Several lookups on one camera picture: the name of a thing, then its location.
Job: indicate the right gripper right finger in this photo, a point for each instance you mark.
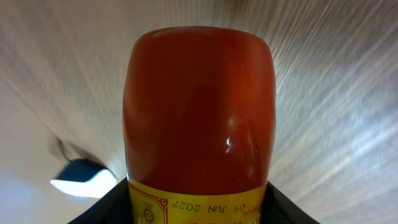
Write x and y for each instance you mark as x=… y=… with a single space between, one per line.
x=278 y=209

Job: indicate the white barcode scanner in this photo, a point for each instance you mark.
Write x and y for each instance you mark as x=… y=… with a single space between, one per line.
x=84 y=178

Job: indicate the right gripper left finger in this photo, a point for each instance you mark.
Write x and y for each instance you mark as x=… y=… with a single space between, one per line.
x=113 y=208

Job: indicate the red sauce bottle yellow label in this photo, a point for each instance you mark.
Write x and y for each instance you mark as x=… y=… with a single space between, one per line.
x=198 y=125

